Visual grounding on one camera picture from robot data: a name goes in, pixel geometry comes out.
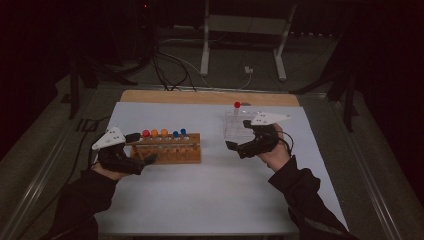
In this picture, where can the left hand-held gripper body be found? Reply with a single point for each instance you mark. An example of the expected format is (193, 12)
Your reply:
(113, 156)

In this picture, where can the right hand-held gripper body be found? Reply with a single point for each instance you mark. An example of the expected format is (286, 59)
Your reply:
(265, 140)

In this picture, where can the red capped test tube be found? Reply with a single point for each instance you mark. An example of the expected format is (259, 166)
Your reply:
(237, 105)
(146, 133)

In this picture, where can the clear acrylic test tube rack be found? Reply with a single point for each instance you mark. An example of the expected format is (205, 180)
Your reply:
(235, 131)

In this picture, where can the orange capped test tube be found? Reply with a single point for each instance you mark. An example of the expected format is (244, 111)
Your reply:
(164, 132)
(154, 133)

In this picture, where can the wooden test tube rack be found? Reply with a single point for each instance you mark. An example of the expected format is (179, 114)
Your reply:
(180, 156)

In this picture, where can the blue capped test tube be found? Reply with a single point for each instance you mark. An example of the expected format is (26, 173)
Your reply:
(183, 132)
(175, 134)

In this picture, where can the person's left hand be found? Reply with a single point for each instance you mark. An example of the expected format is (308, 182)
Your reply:
(111, 174)

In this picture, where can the person's right hand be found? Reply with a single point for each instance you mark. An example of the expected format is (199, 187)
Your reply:
(278, 157)

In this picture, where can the white plug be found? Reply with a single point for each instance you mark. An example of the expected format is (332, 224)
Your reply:
(248, 70)

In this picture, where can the black stand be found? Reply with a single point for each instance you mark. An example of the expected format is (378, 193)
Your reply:
(74, 96)
(349, 106)

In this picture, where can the grey metal stand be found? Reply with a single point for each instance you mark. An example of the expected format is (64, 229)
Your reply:
(246, 24)

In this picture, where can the metal frame rail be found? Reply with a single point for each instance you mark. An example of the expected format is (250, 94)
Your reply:
(36, 186)
(266, 90)
(373, 190)

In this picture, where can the black floor bracket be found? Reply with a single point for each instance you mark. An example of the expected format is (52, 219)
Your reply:
(87, 125)

